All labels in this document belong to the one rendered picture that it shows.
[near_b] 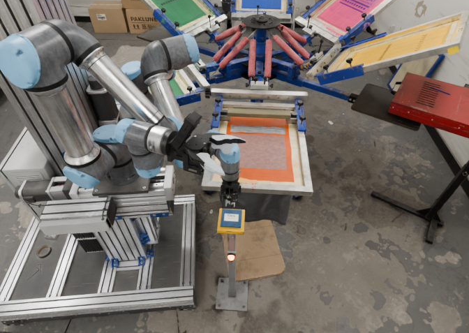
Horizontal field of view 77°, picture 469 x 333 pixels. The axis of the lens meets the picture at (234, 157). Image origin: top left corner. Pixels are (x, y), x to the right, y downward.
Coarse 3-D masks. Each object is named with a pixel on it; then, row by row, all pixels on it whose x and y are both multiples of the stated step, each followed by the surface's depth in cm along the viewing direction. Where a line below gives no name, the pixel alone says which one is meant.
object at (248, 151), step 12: (240, 120) 202; (252, 120) 202; (228, 132) 193; (240, 132) 193; (240, 144) 185; (252, 144) 185; (240, 156) 177; (252, 156) 177; (240, 168) 170; (252, 168) 170
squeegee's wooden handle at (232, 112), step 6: (228, 108) 195; (234, 108) 195; (228, 114) 191; (234, 114) 190; (240, 114) 190; (246, 114) 190; (252, 114) 190; (258, 114) 189; (264, 114) 189; (270, 114) 189; (276, 114) 189; (282, 114) 189; (288, 114) 188
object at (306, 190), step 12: (288, 108) 208; (300, 132) 187; (300, 144) 180; (300, 156) 175; (204, 180) 159; (252, 192) 157; (264, 192) 157; (276, 192) 156; (288, 192) 155; (300, 192) 155; (312, 192) 154
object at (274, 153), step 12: (264, 120) 202; (276, 120) 202; (288, 132) 193; (264, 144) 185; (276, 144) 185; (288, 144) 185; (264, 156) 177; (276, 156) 177; (288, 156) 177; (264, 168) 170; (276, 168) 170; (288, 168) 170; (264, 180) 164; (276, 180) 164; (288, 180) 164
